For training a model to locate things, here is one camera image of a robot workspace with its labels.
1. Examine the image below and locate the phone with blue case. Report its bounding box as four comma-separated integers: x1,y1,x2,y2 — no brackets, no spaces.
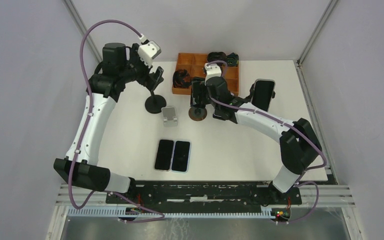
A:
171,141,191,173

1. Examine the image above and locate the phone with clear case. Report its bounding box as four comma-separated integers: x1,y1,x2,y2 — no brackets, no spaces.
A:
154,139,175,171

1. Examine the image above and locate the blue toothed cable duct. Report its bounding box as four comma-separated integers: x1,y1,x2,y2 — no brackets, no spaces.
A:
67,206,275,220

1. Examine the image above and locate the black coiled strap front left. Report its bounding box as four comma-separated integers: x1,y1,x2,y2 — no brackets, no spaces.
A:
173,69,193,90

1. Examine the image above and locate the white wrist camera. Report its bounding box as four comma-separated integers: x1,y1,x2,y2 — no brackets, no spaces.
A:
204,63,223,81
137,40,162,69

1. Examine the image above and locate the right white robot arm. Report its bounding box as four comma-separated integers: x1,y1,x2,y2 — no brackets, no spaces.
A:
190,76,323,204

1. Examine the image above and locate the phone with white case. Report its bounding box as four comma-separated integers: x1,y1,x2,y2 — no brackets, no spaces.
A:
212,108,229,121

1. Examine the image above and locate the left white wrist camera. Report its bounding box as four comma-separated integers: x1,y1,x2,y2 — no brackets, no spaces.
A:
137,40,162,69

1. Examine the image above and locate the black phone stand right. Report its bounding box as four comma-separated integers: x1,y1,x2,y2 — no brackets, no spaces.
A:
242,83,255,105

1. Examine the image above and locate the black green coiled strap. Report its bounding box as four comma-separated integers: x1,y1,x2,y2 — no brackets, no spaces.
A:
225,52,240,67

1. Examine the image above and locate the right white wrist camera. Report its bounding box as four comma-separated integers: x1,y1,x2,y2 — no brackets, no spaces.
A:
204,63,223,81

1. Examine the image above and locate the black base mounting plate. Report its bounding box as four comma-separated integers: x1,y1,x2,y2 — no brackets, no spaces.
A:
124,180,303,214

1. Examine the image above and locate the black phone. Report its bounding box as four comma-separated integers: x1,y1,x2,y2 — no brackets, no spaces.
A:
190,78,209,108

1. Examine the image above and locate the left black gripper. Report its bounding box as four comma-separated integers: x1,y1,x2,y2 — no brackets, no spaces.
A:
119,44,164,92

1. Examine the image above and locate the phone with pale case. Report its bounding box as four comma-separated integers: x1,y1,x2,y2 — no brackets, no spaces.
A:
251,79,276,112

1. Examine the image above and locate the brown round phone stand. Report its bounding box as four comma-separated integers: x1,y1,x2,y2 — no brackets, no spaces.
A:
188,106,207,122

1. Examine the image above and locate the black round phone stand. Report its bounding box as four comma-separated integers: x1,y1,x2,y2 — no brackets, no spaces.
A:
144,90,167,114

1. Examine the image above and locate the black coiled strap top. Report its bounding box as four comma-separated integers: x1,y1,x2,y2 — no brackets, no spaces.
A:
207,51,228,64

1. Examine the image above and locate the orange compartment tray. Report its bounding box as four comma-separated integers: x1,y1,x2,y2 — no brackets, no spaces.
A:
172,52,240,96

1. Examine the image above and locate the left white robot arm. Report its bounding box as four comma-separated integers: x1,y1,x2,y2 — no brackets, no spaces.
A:
53,40,164,204

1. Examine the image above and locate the white folding phone stand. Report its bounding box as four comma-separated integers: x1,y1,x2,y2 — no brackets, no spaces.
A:
161,106,178,127

